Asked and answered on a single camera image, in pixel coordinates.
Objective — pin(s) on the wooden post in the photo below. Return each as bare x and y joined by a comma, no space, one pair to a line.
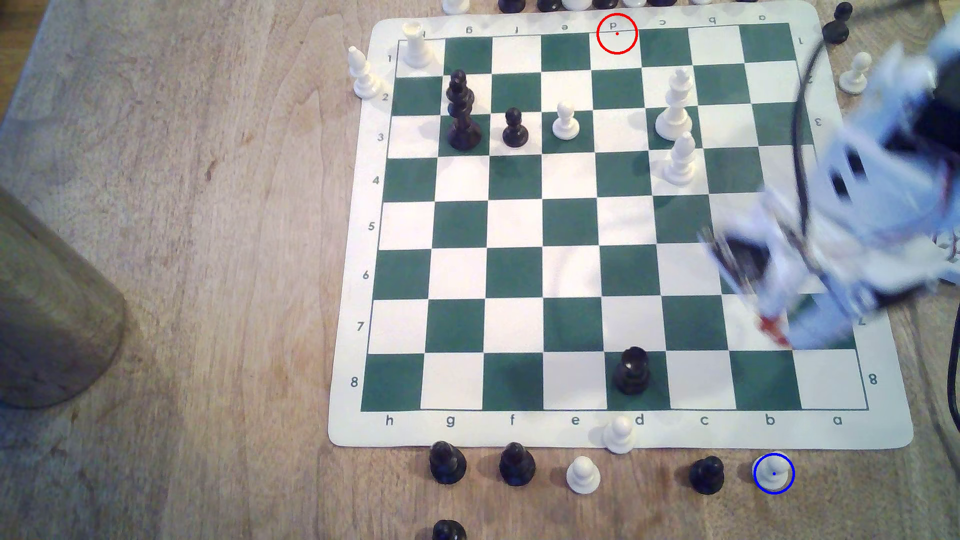
52,315

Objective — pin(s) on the white chess piece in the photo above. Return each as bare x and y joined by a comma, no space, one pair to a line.
455,6

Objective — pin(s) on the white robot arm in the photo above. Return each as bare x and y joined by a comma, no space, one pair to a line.
870,172

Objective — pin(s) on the black pawn on d8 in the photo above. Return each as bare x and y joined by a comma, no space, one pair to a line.
632,373

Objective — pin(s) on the white chess bishop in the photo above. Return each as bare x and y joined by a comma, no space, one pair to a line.
364,75
681,162

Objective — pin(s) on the white chess king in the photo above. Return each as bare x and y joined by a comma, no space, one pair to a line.
673,114

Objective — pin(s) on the white chess rook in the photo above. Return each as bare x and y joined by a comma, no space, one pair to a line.
416,48
576,4

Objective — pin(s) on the black chess king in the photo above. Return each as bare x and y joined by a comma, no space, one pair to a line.
465,133

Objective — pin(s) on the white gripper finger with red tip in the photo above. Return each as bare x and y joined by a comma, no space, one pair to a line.
774,300
825,326

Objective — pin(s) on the green and white chess mat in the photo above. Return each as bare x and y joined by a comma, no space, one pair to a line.
570,225

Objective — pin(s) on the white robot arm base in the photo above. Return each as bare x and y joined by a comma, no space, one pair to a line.
952,271

